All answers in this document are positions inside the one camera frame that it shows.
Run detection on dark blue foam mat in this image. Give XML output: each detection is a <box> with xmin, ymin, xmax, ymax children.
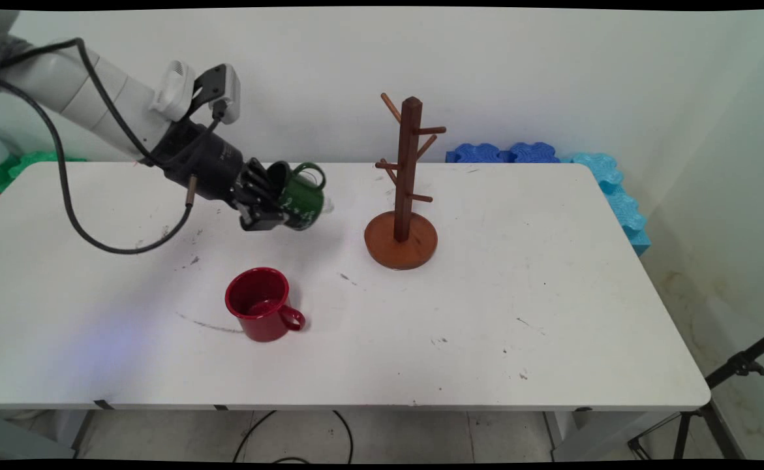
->
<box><xmin>445</xmin><ymin>142</ymin><xmax>562</xmax><ymax>164</ymax></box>

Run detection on green foam mat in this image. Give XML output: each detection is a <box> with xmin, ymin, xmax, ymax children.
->
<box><xmin>0</xmin><ymin>151</ymin><xmax>87</xmax><ymax>194</ymax></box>

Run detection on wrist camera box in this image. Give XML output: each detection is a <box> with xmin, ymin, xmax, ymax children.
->
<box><xmin>191</xmin><ymin>63</ymin><xmax>241</xmax><ymax>125</ymax></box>

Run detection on black tripod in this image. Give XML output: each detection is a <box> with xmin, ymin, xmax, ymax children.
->
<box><xmin>628</xmin><ymin>328</ymin><xmax>764</xmax><ymax>460</ymax></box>

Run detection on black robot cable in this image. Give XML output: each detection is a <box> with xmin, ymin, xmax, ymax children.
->
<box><xmin>0</xmin><ymin>37</ymin><xmax>229</xmax><ymax>255</ymax></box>

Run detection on green enamel mug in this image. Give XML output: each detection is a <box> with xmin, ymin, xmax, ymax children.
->
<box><xmin>266</xmin><ymin>161</ymin><xmax>328</xmax><ymax>231</ymax></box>

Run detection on brown wooden mug tree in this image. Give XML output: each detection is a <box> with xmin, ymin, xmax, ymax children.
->
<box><xmin>364</xmin><ymin>93</ymin><xmax>448</xmax><ymax>271</ymax></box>

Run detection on white table leg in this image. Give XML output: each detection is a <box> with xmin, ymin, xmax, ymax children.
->
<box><xmin>543</xmin><ymin>410</ymin><xmax>656</xmax><ymax>462</ymax></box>

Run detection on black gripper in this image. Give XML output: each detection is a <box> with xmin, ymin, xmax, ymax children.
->
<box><xmin>159</xmin><ymin>119</ymin><xmax>291</xmax><ymax>233</ymax></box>

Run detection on light blue foam mat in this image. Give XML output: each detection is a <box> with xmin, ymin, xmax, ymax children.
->
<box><xmin>561</xmin><ymin>152</ymin><xmax>651</xmax><ymax>257</ymax></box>

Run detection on black floor cable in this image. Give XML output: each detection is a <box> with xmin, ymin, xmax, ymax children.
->
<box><xmin>232</xmin><ymin>410</ymin><xmax>354</xmax><ymax>465</ymax></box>

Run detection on red enamel mug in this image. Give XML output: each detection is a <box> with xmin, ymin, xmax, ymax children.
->
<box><xmin>225</xmin><ymin>267</ymin><xmax>306</xmax><ymax>343</ymax></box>

